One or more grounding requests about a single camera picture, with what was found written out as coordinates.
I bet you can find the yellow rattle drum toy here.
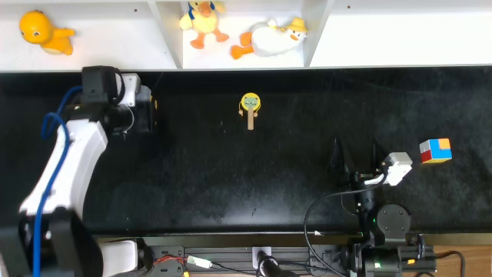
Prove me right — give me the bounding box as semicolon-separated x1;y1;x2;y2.
238;92;262;132

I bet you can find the blue cable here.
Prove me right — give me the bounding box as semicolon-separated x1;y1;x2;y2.
32;85;84;277

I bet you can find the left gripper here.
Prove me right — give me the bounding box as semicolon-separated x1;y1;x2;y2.
134;85;154;134

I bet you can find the black cable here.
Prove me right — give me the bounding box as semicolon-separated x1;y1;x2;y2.
303;173;387;277

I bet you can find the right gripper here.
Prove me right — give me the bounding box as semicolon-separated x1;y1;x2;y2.
329;136;387;190

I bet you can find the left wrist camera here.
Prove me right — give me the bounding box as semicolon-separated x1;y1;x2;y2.
115;72;141;108

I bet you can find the yellow rubber duck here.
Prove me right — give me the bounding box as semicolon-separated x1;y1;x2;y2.
18;9;76;57

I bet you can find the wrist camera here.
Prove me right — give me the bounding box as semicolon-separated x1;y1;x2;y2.
381;152;414;187
115;72;141;108

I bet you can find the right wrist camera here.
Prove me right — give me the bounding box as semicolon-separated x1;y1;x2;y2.
381;152;414;187

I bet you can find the white plush duck yellow hat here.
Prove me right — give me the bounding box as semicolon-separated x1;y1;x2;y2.
230;16;309;61

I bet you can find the mounting rail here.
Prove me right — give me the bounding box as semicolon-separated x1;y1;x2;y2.
95;233;467;277

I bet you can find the many-coloured puzzle cube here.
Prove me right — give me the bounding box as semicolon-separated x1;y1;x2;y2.
418;138;454;165

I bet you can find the white shelf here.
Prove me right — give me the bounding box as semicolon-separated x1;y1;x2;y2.
0;0;492;73

